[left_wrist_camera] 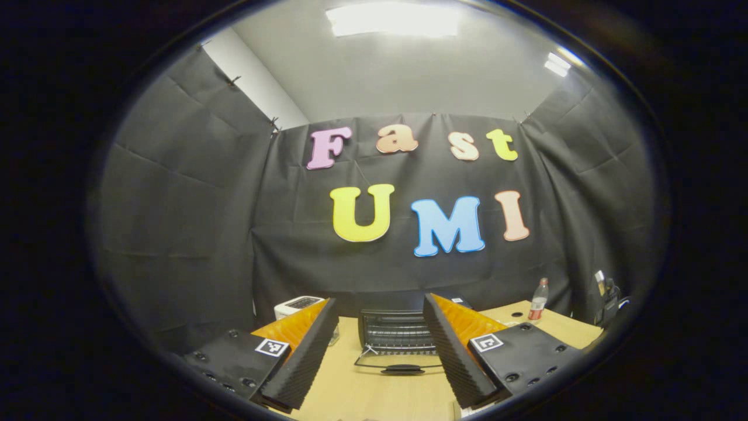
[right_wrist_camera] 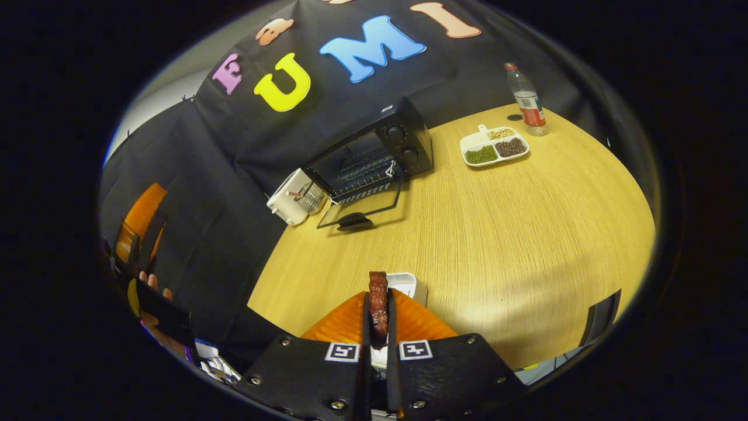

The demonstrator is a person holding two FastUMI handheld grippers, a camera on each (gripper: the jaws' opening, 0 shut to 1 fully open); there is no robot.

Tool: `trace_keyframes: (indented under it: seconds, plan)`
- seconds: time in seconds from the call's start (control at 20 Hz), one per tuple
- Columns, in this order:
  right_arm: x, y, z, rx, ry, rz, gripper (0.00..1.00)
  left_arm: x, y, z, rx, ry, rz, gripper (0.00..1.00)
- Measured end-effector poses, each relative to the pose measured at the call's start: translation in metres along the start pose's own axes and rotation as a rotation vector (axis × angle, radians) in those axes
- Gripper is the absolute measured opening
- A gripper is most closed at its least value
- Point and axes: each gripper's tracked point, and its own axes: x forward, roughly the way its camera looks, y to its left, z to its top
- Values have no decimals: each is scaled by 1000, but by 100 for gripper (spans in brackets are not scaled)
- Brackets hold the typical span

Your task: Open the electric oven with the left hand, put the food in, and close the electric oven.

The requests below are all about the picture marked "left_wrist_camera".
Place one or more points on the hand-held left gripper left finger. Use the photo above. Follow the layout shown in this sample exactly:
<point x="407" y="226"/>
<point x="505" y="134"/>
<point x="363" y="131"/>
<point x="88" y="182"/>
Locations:
<point x="310" y="351"/>

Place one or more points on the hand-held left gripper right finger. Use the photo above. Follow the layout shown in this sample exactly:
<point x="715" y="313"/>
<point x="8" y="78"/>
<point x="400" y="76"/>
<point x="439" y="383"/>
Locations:
<point x="453" y="351"/>

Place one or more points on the white divided bean plate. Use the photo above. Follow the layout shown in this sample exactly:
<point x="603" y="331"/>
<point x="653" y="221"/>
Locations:
<point x="509" y="323"/>

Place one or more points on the black electric oven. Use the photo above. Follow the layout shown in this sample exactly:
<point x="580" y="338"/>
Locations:
<point x="391" y="327"/>

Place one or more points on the clear glass cup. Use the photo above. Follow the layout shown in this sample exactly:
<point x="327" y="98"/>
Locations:
<point x="334" y="334"/>

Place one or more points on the white toaster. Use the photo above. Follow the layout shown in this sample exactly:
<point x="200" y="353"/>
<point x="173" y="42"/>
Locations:
<point x="295" y="304"/>

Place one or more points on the small white device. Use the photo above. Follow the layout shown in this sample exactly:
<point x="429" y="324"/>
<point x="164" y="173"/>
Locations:
<point x="460" y="409"/>

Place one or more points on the clear bottle with red label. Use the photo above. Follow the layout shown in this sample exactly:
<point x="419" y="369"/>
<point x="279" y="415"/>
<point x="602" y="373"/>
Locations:
<point x="538" y="304"/>

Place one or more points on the black backdrop cloth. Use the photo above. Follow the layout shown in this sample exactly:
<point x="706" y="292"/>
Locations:
<point x="187" y="234"/>

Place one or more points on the small ceiling light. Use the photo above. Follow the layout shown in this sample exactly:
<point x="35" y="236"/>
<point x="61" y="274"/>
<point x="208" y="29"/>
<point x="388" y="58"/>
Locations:
<point x="557" y="64"/>

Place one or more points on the large ceiling light panel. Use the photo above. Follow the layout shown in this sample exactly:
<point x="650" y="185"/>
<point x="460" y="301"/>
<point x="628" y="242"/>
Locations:
<point x="394" y="20"/>

